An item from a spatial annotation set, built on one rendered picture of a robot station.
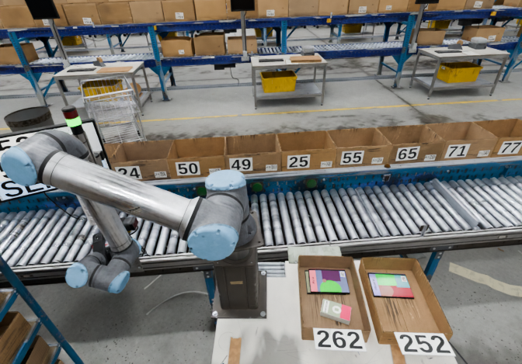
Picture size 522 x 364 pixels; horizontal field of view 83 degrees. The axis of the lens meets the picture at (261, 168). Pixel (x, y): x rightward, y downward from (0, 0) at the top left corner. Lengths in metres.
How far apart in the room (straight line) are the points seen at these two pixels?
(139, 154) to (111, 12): 4.52
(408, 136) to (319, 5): 4.29
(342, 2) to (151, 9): 3.58
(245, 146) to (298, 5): 4.44
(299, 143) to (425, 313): 1.39
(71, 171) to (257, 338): 1.01
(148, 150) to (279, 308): 1.52
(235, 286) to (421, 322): 0.85
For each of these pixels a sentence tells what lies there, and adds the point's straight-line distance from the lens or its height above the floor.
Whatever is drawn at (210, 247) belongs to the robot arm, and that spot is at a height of 1.38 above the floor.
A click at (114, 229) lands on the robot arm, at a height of 1.23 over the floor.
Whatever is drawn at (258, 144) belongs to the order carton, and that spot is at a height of 0.96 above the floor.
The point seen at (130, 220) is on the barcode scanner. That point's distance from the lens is 1.61.
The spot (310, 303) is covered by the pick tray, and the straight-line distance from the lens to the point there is 1.57.
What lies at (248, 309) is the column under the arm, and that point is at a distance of 1.55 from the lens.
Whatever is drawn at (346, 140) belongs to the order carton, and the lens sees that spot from 2.47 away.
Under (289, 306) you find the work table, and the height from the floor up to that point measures 0.75.
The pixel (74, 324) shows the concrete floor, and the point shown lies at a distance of 2.77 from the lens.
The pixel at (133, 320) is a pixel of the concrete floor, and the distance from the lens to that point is 2.59.
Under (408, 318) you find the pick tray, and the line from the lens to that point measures 1.64.
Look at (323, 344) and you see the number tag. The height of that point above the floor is 0.86.
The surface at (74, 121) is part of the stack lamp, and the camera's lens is 1.41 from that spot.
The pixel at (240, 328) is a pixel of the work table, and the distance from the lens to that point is 1.51.
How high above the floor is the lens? 2.08
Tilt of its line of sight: 33 degrees down
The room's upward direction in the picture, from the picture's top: 2 degrees counter-clockwise
